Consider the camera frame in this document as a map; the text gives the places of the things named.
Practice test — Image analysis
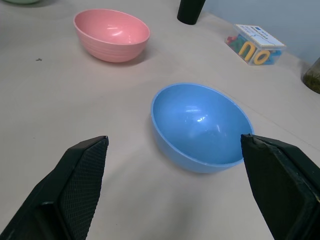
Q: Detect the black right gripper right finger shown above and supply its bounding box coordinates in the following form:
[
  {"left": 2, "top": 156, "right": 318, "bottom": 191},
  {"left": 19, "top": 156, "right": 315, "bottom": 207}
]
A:
[{"left": 240, "top": 133, "right": 320, "bottom": 240}]

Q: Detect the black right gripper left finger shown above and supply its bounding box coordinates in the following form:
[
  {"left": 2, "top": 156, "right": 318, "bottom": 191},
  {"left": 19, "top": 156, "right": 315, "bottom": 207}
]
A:
[{"left": 0, "top": 135, "right": 110, "bottom": 240}]

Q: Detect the blue plastic bowl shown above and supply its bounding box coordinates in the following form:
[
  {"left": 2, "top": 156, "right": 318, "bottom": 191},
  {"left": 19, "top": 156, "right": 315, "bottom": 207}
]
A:
[{"left": 150, "top": 82, "right": 255, "bottom": 174}]

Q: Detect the glass jar with green contents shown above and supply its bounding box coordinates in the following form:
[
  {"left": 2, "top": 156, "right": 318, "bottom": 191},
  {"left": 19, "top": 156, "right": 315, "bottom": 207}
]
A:
[{"left": 300, "top": 56, "right": 320, "bottom": 95}]

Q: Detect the clear box of coloured letters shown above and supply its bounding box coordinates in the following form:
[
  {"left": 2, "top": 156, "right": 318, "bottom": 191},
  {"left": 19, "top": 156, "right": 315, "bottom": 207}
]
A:
[{"left": 224, "top": 23, "right": 287, "bottom": 67}]

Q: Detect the pink plastic bowl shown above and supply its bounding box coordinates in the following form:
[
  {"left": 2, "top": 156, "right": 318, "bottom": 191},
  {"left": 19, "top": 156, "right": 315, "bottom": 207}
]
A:
[{"left": 73, "top": 9, "right": 151, "bottom": 63}]

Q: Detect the green plastic bowl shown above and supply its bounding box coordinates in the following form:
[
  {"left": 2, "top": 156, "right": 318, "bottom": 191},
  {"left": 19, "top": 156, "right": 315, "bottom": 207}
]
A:
[{"left": 4, "top": 0, "right": 41, "bottom": 5}]

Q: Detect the black cylindrical cup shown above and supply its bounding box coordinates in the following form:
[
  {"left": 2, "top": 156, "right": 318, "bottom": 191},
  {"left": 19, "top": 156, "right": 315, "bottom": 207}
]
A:
[{"left": 176, "top": 0, "right": 207, "bottom": 26}]

